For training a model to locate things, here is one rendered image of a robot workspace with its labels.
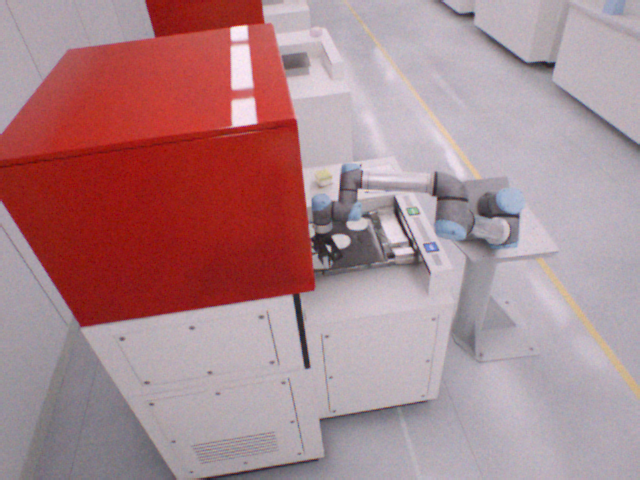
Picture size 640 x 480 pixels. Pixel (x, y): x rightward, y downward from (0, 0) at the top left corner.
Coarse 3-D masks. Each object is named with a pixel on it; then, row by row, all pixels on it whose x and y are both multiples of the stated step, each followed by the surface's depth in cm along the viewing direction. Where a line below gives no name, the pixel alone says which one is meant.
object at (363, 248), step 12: (336, 228) 224; (348, 228) 223; (372, 228) 222; (360, 240) 216; (372, 240) 216; (348, 252) 211; (360, 252) 210; (372, 252) 210; (336, 264) 206; (348, 264) 205
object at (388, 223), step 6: (378, 216) 232; (384, 216) 231; (390, 216) 231; (384, 222) 228; (390, 222) 228; (396, 222) 227; (384, 228) 225; (390, 228) 224; (396, 228) 224; (390, 234) 221; (396, 234) 221; (402, 234) 220; (390, 246) 215; (408, 246) 214; (408, 258) 208; (414, 258) 208; (396, 264) 209
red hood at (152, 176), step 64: (64, 64) 155; (128, 64) 149; (192, 64) 144; (256, 64) 140; (64, 128) 117; (128, 128) 114; (192, 128) 111; (256, 128) 111; (0, 192) 112; (64, 192) 115; (128, 192) 117; (192, 192) 120; (256, 192) 123; (64, 256) 127; (128, 256) 130; (192, 256) 134; (256, 256) 137
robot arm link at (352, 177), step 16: (352, 176) 179; (368, 176) 178; (384, 176) 177; (400, 176) 177; (416, 176) 176; (432, 176) 174; (448, 176) 174; (416, 192) 178; (432, 192) 175; (448, 192) 172; (464, 192) 172
